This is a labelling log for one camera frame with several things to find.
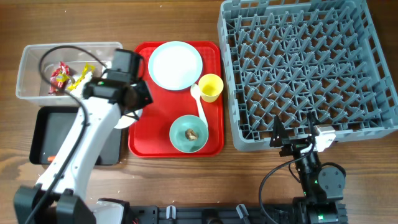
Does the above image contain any brown food scrap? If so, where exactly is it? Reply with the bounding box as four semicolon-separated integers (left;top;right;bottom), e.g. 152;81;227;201
185;129;198;141

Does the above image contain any yellow silver foil wrapper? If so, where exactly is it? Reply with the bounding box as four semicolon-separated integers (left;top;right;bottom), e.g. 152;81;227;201
67;63;95;91

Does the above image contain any orange carrot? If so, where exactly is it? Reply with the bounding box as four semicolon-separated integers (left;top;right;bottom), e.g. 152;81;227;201
47;156;55;162

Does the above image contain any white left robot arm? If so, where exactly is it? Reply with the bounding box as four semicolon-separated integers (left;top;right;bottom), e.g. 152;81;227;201
14;70;152;223

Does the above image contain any grey plastic dishwasher rack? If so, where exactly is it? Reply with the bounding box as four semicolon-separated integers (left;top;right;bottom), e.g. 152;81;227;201
218;0;397;151

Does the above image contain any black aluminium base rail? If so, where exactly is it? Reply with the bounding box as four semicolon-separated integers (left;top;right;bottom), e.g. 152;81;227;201
93;197;348;224

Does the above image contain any light green bowl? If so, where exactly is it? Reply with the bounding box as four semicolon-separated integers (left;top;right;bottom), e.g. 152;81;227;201
169;115;209;154

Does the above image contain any light blue rice bowl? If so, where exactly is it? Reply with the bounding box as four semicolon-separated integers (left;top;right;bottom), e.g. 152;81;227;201
114;109;143;129

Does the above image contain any black waste tray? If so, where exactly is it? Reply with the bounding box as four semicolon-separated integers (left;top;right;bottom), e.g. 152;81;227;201
29;106;122;166

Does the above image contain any red candy wrapper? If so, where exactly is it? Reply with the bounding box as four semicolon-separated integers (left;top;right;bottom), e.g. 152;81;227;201
50;62;70;90

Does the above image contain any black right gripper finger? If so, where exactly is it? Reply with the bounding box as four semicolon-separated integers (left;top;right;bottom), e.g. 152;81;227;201
270;116;288;147
307;112;316;136

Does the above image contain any white plastic spoon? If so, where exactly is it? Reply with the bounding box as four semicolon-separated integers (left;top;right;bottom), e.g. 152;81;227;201
190;83;208;127

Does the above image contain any large light blue plate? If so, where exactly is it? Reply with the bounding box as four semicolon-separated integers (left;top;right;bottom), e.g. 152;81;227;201
147;41;203;91

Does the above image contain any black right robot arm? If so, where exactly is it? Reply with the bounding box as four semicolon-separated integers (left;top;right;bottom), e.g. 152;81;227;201
262;113;348;223

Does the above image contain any yellow plastic cup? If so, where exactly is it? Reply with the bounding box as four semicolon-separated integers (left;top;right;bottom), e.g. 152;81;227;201
198;73;224;103

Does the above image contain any red plastic tray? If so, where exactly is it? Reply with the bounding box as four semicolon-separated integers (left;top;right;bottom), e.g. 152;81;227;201
127;40;225;158

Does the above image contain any clear plastic waste bin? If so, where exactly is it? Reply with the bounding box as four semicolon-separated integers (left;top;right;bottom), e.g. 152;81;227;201
16;42;123;106

